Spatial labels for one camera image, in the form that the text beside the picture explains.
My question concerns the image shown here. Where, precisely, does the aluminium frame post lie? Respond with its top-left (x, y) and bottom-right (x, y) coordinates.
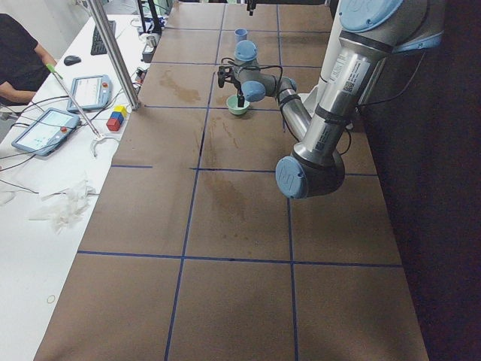
top-left (86, 0), bottom-right (140, 111)

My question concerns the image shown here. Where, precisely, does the red blue yellow cube block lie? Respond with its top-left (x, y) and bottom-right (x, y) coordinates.
top-left (106, 105), bottom-right (128, 132)

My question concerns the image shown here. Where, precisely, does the teach pendant tablet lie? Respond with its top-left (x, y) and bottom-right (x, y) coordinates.
top-left (11, 108), bottom-right (80, 156)
top-left (71, 74), bottom-right (112, 111)

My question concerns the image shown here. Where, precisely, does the far teach pendant tablet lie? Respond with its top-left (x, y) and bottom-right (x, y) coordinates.
top-left (71, 74), bottom-right (112, 111)

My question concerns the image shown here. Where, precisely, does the mint green bowl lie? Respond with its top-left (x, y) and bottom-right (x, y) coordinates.
top-left (226, 95), bottom-right (250, 116)

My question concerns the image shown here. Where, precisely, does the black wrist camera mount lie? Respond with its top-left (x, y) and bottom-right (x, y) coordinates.
top-left (217, 65), bottom-right (236, 88)

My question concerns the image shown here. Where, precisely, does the black computer mouse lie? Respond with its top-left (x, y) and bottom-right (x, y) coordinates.
top-left (63, 55), bottom-right (82, 66)

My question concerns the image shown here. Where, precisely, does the person in black shirt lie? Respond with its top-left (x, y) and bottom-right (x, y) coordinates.
top-left (1, 14), bottom-right (56, 105)

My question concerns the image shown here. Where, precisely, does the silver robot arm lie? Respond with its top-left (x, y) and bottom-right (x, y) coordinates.
top-left (230, 1), bottom-right (446, 199)

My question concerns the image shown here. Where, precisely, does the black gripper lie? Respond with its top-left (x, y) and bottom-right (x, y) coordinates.
top-left (234, 78), bottom-right (244, 106)

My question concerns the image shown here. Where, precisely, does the crumpled white tissue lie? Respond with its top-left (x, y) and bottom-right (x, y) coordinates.
top-left (28, 172), bottom-right (98, 233)

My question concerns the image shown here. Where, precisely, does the near teach pendant tablet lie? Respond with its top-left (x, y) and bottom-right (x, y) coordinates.
top-left (11, 108), bottom-right (80, 156)

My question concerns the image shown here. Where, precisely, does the black keyboard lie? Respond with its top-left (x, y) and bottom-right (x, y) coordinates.
top-left (90, 20), bottom-right (116, 56)

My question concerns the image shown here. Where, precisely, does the long metal reacher grabber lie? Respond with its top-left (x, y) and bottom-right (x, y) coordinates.
top-left (46, 64), bottom-right (120, 158)

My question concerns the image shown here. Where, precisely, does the blue plastic cup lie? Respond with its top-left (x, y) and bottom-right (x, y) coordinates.
top-left (234, 28), bottom-right (248, 43)

